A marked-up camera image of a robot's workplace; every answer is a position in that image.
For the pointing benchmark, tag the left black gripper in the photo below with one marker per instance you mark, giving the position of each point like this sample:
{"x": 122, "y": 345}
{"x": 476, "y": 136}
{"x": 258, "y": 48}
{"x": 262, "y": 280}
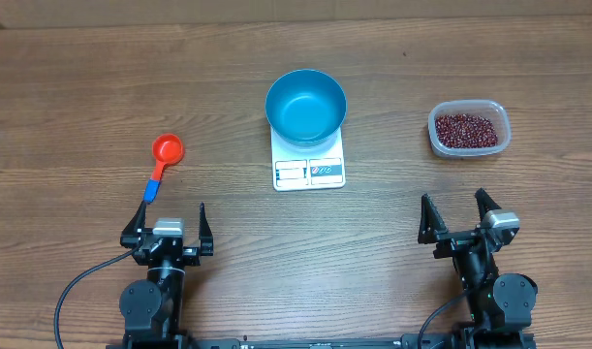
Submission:
{"x": 191, "y": 253}

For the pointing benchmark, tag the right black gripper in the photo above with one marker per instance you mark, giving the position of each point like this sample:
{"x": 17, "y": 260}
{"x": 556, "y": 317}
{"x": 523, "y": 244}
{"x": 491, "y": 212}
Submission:
{"x": 431, "y": 229}

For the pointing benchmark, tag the orange measuring scoop blue handle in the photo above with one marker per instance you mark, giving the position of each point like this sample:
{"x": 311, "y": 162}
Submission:
{"x": 167, "y": 150}

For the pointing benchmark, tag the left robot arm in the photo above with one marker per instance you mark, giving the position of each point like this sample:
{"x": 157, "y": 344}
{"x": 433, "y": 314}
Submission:
{"x": 151, "y": 307}

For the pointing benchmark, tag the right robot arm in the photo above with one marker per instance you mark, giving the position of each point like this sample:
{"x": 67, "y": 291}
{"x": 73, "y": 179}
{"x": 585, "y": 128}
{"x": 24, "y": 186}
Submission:
{"x": 500, "y": 304}

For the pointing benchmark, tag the white digital kitchen scale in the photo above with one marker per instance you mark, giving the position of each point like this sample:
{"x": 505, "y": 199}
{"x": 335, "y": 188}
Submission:
{"x": 296, "y": 167}

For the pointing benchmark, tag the blue metal bowl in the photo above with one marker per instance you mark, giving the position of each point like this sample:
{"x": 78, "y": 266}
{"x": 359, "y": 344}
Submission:
{"x": 306, "y": 107}

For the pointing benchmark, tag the red beans in container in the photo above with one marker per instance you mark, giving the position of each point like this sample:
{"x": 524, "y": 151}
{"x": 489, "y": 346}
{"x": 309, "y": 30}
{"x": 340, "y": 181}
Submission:
{"x": 465, "y": 130}

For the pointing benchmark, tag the clear plastic container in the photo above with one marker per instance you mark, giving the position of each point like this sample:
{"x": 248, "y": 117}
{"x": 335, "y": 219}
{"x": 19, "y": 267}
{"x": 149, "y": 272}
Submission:
{"x": 490, "y": 110}

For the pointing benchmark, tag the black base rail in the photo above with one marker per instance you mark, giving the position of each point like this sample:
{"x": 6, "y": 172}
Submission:
{"x": 405, "y": 341}

